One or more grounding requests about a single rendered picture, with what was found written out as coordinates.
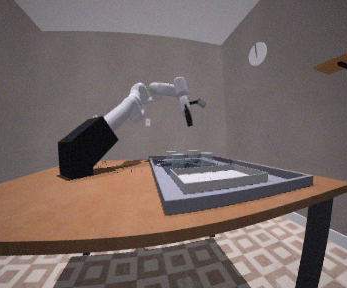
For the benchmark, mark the clear glass jar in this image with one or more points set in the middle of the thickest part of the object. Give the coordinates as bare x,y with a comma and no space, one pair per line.
177,161
168,156
206,159
192,156

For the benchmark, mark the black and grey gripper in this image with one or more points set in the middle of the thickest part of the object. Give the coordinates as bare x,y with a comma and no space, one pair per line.
184,105

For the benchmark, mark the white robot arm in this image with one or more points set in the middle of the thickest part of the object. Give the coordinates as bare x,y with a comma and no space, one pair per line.
120,114

